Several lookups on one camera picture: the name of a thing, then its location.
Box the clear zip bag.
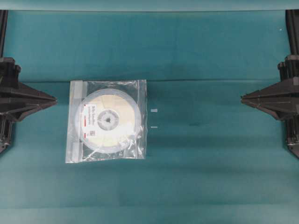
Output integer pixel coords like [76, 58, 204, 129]
[65, 80, 147, 163]

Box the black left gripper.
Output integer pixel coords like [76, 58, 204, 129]
[0, 57, 57, 123]

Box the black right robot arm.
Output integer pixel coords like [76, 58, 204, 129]
[241, 55, 299, 157]

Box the right black frame rail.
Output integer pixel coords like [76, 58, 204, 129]
[285, 9, 299, 55]

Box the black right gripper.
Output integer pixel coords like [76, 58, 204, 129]
[240, 55, 299, 121]

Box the white component reel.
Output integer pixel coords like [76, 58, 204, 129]
[76, 89, 141, 154]

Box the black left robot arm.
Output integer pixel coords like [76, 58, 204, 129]
[0, 57, 57, 152]

